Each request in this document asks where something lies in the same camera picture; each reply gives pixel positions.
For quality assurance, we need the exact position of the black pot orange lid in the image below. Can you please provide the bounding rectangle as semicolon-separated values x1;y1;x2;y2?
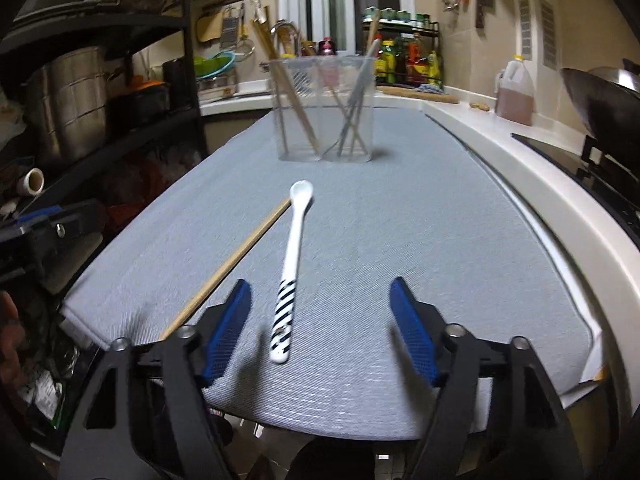
109;79;172;128

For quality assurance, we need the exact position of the large steel pot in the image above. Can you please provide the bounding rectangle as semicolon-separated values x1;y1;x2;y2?
22;46;110;171

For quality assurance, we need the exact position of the chrome faucet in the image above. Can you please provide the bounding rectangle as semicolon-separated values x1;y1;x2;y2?
271;21;302;58

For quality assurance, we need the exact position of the wide wall vent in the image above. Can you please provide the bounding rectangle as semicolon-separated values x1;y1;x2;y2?
538;0;557;69

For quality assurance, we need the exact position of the clear plastic utensil holder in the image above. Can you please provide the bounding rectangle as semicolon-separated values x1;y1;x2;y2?
267;56;379;163

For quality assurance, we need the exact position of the black canister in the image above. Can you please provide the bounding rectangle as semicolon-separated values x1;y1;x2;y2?
162;59;194;112

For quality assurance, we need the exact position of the person's left hand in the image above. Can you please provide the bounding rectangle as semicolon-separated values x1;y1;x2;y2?
0;290;23;386

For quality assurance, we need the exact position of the black spice rack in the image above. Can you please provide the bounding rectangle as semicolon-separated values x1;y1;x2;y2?
362;6;444;89

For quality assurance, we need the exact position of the black stove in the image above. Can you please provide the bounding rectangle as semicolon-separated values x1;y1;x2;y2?
510;132;640;248

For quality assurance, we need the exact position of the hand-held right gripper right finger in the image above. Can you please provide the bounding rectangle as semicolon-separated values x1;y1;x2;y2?
389;276;586;480

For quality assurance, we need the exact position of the wooden cutting board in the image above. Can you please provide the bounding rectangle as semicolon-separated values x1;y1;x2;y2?
377;85;460;105

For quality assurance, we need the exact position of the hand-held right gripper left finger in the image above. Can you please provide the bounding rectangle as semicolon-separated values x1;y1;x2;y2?
57;279;252;480

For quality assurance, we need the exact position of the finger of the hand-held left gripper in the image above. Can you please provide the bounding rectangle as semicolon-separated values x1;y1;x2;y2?
17;199;110;282

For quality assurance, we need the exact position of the white spoon striped handle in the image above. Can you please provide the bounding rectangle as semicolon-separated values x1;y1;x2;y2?
270;180;315;365

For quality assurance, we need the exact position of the grey cloth mat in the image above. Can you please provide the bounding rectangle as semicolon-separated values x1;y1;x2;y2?
60;107;606;441

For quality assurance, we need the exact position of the plastic oil jug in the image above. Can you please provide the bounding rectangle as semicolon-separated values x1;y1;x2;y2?
494;55;535;127

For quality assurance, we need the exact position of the black shelf rack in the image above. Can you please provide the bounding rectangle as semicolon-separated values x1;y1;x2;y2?
0;0;211;311

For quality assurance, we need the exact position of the metal grater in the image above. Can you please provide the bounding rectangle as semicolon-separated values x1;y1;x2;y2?
222;6;241;45

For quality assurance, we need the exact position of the grey chopstick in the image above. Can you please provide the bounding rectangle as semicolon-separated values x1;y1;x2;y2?
279;62;290;155

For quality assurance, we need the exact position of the dark wok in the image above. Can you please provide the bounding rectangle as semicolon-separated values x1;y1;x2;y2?
559;59;640;142

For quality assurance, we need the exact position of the white tape roll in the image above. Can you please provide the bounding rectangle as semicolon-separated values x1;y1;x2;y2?
17;167;46;197

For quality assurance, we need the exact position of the narrow wall vent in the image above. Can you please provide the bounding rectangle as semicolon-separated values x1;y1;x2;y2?
517;0;531;47

